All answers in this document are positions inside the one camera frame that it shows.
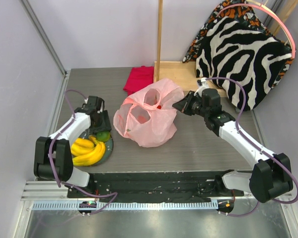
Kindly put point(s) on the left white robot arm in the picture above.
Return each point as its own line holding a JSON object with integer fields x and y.
{"x": 53, "y": 158}

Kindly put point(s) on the zebra pattern cloth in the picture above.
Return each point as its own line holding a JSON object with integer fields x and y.
{"x": 246, "y": 63}

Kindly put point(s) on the red folded cloth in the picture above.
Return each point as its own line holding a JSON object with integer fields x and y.
{"x": 139, "y": 78}

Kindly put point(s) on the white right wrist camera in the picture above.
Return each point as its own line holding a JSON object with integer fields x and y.
{"x": 203, "y": 84}

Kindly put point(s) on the white slotted cable duct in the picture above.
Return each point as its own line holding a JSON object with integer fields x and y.
{"x": 92, "y": 205}

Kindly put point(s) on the red apple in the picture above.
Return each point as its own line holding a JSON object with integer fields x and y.
{"x": 142, "y": 118}

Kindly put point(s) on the orange floral cloth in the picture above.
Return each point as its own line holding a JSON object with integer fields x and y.
{"x": 244, "y": 12}

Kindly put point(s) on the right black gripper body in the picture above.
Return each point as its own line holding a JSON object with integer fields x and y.
{"x": 186, "y": 104}

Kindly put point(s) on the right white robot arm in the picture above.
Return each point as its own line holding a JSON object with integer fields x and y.
{"x": 270, "y": 176}

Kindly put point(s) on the pink plastic bag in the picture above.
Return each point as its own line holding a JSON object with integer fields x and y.
{"x": 160, "y": 128}

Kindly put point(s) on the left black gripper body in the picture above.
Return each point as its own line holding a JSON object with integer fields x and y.
{"x": 99, "y": 120}

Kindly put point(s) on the yellow banana bunch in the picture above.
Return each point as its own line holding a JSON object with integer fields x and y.
{"x": 87, "y": 152}

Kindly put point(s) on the wooden stand with post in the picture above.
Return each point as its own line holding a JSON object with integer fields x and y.
{"x": 178, "y": 22}

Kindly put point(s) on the dark green plate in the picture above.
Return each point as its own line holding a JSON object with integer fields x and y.
{"x": 109, "y": 146}

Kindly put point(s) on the green mango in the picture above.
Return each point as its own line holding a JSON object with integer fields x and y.
{"x": 103, "y": 136}

